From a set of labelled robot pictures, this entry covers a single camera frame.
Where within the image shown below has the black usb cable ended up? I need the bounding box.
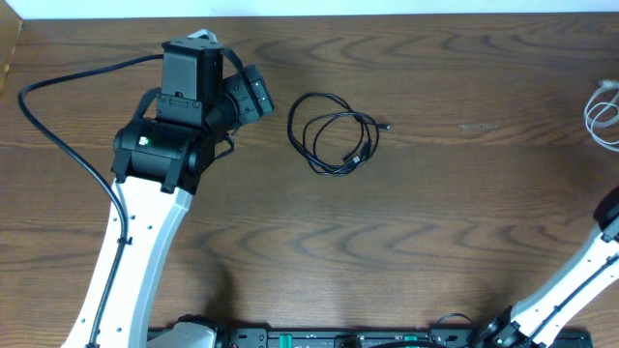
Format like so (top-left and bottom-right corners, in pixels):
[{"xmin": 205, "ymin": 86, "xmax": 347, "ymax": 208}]
[{"xmin": 286, "ymin": 91, "xmax": 392, "ymax": 177}]

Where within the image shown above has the white usb cable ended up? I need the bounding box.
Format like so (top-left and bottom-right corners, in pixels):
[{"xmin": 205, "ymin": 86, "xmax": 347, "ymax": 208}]
[{"xmin": 583, "ymin": 79, "xmax": 619, "ymax": 154}]

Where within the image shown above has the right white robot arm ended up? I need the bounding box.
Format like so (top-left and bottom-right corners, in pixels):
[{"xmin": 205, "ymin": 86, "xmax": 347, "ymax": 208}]
[{"xmin": 470, "ymin": 188, "xmax": 618, "ymax": 347}]

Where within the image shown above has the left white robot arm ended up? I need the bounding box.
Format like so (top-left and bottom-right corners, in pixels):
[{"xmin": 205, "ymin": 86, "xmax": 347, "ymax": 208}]
[{"xmin": 64, "ymin": 30, "xmax": 275, "ymax": 347}]

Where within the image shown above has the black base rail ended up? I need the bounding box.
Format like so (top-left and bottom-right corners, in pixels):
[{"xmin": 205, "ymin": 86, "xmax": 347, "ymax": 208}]
[{"xmin": 147, "ymin": 313, "xmax": 594, "ymax": 348}]

